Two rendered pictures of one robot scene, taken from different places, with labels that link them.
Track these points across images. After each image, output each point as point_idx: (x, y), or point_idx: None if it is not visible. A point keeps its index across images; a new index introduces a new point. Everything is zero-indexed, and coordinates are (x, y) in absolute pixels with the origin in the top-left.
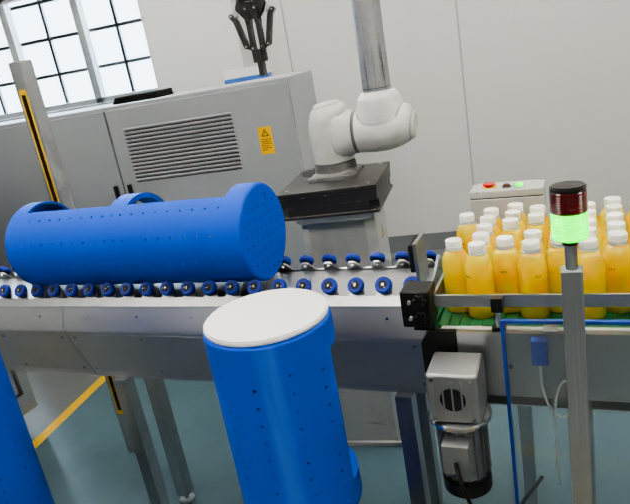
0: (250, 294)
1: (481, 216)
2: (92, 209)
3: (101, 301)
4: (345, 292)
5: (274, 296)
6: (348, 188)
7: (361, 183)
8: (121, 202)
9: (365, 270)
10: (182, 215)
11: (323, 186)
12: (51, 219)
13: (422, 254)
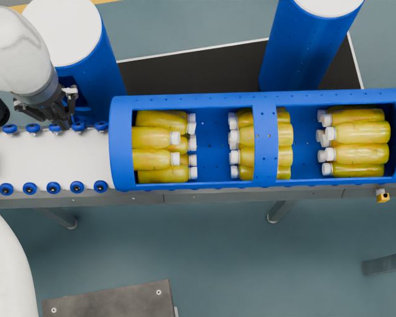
0: (85, 54)
1: None
2: (297, 101)
3: None
4: (49, 141)
5: (64, 51)
6: (75, 294)
7: (63, 311)
8: (263, 107)
9: (45, 188)
10: (175, 97)
11: (114, 311)
12: (348, 94)
13: None
